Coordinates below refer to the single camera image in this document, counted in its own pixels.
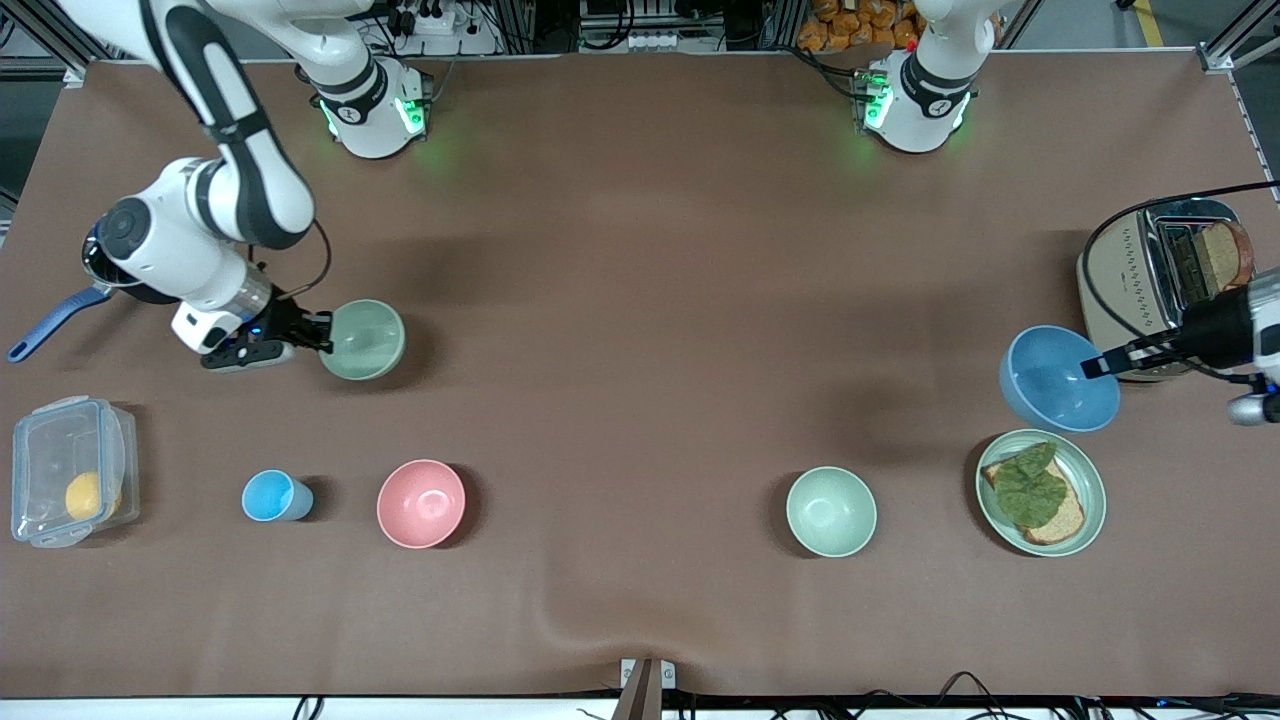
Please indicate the green bowl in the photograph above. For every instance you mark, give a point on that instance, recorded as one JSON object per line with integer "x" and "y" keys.
{"x": 370, "y": 340}
{"x": 830, "y": 512}

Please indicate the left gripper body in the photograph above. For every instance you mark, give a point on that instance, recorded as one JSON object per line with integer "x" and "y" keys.
{"x": 1212, "y": 334}

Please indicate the metal table bracket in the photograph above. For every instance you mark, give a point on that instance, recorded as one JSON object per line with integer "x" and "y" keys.
{"x": 647, "y": 680}

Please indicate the green plate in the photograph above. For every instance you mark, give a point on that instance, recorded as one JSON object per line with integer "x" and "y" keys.
{"x": 1090, "y": 470}

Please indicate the bare toast slice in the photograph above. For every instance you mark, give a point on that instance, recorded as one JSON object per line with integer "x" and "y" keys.
{"x": 1225, "y": 255}

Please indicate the silver toaster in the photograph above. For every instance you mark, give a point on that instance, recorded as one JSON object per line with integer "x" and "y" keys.
{"x": 1125, "y": 270}

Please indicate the pink bowl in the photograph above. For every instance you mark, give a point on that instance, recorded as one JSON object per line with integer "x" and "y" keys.
{"x": 420, "y": 505}

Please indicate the clear plastic lidded container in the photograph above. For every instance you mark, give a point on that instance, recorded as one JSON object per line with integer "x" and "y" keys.
{"x": 45, "y": 450}

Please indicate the blue cup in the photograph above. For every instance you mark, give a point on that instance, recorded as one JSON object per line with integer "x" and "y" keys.
{"x": 268, "y": 496}

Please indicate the blue bowl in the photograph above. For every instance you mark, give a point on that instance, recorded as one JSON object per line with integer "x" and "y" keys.
{"x": 1050, "y": 390}

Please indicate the green lettuce leaf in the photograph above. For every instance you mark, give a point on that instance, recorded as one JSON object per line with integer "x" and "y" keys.
{"x": 1030, "y": 490}

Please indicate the white power strip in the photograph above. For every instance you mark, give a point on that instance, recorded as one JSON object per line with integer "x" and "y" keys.
{"x": 440, "y": 25}

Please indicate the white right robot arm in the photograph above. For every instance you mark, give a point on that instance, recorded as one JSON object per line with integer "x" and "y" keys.
{"x": 250, "y": 180}

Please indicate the yellow lemon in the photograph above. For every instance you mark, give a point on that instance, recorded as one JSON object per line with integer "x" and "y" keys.
{"x": 88, "y": 496}

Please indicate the toast slice under lettuce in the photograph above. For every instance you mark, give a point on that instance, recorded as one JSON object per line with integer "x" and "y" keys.
{"x": 1065, "y": 522}

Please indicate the bag of orange buns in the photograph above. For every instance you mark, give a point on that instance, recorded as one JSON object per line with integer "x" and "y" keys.
{"x": 850, "y": 25}

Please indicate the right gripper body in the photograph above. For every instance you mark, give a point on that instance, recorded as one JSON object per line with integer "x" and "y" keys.
{"x": 284, "y": 321}

